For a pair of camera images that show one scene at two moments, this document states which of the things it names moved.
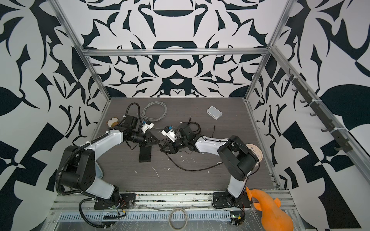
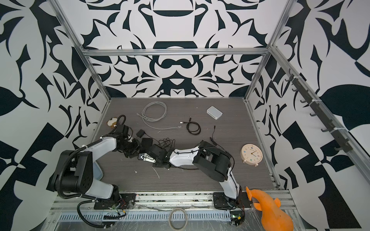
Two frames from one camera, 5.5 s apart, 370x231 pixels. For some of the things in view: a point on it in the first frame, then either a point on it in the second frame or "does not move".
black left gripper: (149, 136) → (138, 147)
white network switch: (214, 113) does not move
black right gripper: (172, 147) → (157, 165)
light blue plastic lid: (99, 172) does not move
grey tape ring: (186, 217) does not move
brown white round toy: (112, 122) does not move
